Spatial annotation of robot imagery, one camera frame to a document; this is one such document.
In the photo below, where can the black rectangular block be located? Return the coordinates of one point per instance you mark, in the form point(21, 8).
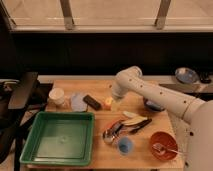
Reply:
point(92, 102)

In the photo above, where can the white paper cup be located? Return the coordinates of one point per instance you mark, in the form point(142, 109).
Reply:
point(57, 96)

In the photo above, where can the blue plastic cup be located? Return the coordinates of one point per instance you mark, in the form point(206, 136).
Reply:
point(125, 145)

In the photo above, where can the grey blue dish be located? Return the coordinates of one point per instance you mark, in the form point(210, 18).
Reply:
point(186, 75)

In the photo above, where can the orange handled utensil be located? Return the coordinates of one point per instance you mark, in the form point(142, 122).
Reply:
point(112, 123)

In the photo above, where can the cream wooden spatula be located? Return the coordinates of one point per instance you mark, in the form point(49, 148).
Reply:
point(133, 118)

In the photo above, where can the dark purple bowl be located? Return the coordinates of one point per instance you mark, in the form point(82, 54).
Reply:
point(152, 106)

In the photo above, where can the black chair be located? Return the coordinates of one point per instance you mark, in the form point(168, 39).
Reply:
point(24, 96)

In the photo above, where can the orange bowl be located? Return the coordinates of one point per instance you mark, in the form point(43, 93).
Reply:
point(165, 139)

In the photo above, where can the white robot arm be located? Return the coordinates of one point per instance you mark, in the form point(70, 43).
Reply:
point(194, 111)

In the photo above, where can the orange apple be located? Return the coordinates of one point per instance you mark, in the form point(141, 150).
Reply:
point(108, 103)

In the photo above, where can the black handled knife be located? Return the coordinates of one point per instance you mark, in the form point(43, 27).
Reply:
point(142, 125)

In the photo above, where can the green plastic tray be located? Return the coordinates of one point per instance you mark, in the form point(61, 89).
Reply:
point(59, 139)

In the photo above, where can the metal fork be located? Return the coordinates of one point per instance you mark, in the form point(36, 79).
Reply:
point(161, 149)

